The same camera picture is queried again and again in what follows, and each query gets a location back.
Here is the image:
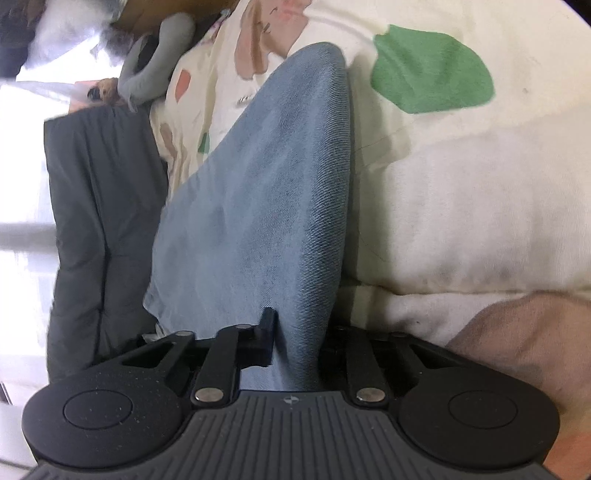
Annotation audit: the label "brown cardboard barrier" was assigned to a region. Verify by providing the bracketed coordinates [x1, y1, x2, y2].
[112, 0, 238, 35]

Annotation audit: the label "grey neck pillow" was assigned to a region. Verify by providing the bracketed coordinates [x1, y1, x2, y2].
[118, 13, 196, 110]

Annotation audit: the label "cream bear print bedsheet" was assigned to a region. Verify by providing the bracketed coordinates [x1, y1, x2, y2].
[150, 1, 590, 479]

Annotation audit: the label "light blue denim pants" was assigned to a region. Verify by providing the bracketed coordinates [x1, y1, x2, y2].
[143, 43, 352, 390]

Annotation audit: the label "white fluffy pillow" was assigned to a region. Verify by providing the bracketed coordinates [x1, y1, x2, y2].
[16, 1, 125, 83]

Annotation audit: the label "small teddy bear toy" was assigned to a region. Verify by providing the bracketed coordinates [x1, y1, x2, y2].
[87, 78, 121, 106]

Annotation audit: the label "dark grey duvet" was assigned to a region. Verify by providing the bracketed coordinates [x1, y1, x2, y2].
[44, 106, 168, 382]

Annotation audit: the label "black garment inside neck pillow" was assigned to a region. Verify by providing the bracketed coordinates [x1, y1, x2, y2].
[133, 13, 221, 74]

